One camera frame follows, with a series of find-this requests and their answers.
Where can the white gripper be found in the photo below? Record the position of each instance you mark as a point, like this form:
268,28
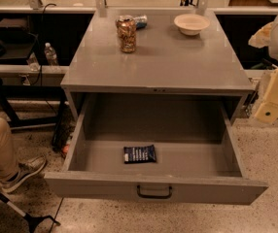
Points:
268,110

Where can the dark blue rxbar wrapper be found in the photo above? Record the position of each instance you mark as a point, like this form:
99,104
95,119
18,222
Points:
134,155

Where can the grey open drawer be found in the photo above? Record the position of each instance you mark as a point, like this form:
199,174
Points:
196,151

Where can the grey metal cabinet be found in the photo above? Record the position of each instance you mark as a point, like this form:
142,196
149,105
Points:
165,61

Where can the blue crumpled snack bag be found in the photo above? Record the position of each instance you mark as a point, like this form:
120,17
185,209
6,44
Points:
141,21

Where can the gold soda can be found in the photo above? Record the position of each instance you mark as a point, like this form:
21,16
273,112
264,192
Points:
126,30

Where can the clear plastic water bottle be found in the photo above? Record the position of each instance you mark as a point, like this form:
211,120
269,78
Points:
51,56

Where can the small clear plastic cup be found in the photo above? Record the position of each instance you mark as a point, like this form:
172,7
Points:
33,63

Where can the grey sneaker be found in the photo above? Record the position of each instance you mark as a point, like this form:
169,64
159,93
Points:
26,170

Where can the black drawer handle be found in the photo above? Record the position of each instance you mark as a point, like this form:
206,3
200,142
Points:
154,193

